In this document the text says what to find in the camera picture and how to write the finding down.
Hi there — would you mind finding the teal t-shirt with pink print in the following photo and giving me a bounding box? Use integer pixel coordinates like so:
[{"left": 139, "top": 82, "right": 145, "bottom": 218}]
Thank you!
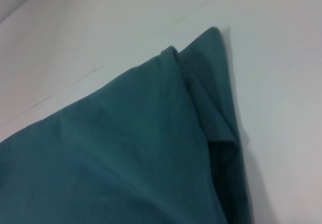
[{"left": 0, "top": 26, "right": 249, "bottom": 224}]

